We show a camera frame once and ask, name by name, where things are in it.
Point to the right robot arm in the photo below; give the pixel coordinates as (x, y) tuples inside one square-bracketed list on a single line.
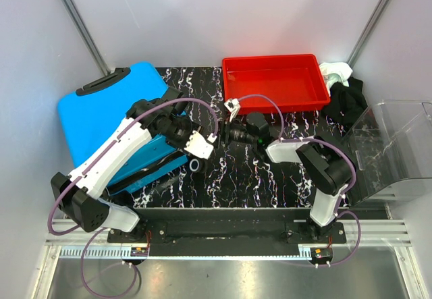
[(330, 169)]

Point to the white cloth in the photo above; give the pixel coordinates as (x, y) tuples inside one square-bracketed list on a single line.
[(337, 72)]

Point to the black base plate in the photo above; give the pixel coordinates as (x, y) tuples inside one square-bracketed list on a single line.
[(230, 234)]

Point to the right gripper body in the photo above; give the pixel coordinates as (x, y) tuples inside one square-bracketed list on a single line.
[(239, 133)]

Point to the clear plastic container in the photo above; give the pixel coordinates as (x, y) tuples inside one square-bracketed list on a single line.
[(391, 144)]

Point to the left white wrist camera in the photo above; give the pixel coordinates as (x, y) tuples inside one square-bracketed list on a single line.
[(199, 146)]

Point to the red plastic bin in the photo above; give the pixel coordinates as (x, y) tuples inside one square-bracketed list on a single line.
[(293, 82)]

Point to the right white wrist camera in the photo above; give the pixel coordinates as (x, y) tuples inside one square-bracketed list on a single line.
[(233, 106)]

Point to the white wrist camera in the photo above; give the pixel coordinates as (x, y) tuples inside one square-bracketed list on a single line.
[(199, 146), (233, 106)]

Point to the black cloth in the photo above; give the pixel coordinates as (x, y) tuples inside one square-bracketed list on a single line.
[(347, 103)]

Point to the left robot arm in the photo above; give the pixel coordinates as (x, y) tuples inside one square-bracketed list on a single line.
[(79, 193)]

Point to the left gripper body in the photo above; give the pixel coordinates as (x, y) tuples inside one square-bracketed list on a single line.
[(179, 132)]

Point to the blue hard-shell suitcase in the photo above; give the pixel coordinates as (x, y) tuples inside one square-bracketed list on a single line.
[(92, 113)]

